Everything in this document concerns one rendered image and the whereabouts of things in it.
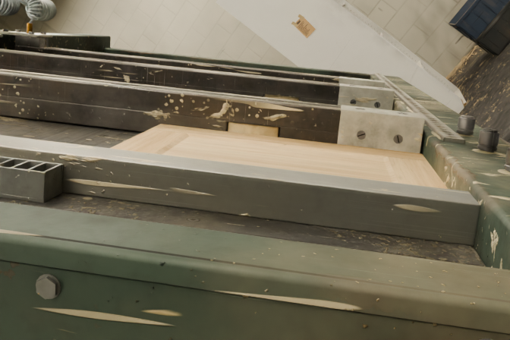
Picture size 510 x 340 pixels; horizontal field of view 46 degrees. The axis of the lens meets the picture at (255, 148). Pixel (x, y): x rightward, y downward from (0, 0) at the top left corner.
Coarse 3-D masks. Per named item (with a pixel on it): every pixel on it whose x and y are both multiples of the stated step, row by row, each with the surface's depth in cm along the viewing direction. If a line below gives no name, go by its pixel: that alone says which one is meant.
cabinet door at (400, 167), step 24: (120, 144) 76; (144, 144) 78; (168, 144) 80; (192, 144) 82; (216, 144) 84; (240, 144) 86; (264, 144) 87; (288, 144) 88; (312, 144) 89; (336, 144) 91; (288, 168) 73; (312, 168) 74; (336, 168) 76; (360, 168) 77; (384, 168) 78; (408, 168) 78; (432, 168) 80
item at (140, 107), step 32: (0, 96) 98; (32, 96) 97; (64, 96) 97; (96, 96) 96; (128, 96) 95; (160, 96) 94; (192, 96) 94; (224, 96) 93; (256, 96) 98; (128, 128) 96; (224, 128) 94; (288, 128) 93; (320, 128) 92; (352, 128) 91; (384, 128) 91; (416, 128) 90
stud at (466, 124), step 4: (464, 116) 91; (468, 116) 91; (472, 116) 92; (460, 120) 91; (464, 120) 91; (468, 120) 91; (472, 120) 91; (460, 124) 91; (464, 124) 91; (468, 124) 91; (472, 124) 91; (460, 128) 91; (464, 128) 91; (468, 128) 91; (472, 128) 91; (460, 132) 91; (464, 132) 91; (468, 132) 91; (472, 132) 91
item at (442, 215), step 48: (0, 144) 61; (48, 144) 63; (96, 192) 60; (144, 192) 59; (192, 192) 58; (240, 192) 58; (288, 192) 57; (336, 192) 56; (384, 192) 56; (432, 192) 58; (432, 240) 56
